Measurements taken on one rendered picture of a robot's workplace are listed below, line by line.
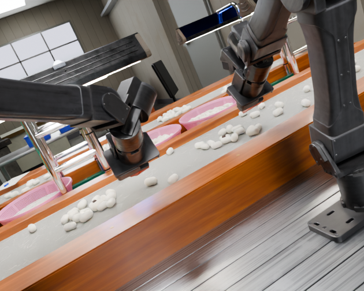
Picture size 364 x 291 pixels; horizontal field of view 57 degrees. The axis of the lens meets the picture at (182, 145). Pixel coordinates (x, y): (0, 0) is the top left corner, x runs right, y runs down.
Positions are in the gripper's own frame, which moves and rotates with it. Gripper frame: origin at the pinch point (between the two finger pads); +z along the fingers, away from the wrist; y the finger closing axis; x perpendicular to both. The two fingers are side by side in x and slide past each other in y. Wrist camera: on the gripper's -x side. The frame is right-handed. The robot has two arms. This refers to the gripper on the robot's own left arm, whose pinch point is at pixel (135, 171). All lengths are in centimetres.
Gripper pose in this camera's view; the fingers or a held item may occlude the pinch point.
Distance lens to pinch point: 77.9
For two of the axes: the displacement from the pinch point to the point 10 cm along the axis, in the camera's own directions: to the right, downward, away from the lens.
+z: -0.2, 4.9, 8.7
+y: -8.6, 4.4, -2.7
